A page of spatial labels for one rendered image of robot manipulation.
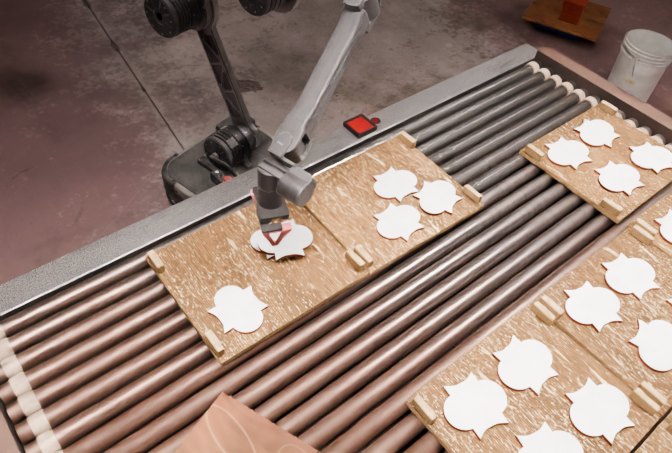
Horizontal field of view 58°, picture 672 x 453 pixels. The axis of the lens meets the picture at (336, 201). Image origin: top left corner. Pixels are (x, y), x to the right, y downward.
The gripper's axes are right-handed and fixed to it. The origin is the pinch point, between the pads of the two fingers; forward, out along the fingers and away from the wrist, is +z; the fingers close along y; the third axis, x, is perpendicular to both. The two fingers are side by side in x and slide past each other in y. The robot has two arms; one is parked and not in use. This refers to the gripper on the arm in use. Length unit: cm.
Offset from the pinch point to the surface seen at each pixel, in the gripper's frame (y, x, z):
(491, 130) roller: 33, -79, 10
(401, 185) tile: 13.7, -39.8, 7.3
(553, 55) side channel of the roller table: 64, -118, 6
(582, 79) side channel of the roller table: 50, -122, 7
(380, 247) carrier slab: -5.0, -27.1, 8.7
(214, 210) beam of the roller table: 18.5, 10.9, 10.7
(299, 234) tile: 1.3, -7.6, 5.8
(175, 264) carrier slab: 1.4, 22.7, 9.0
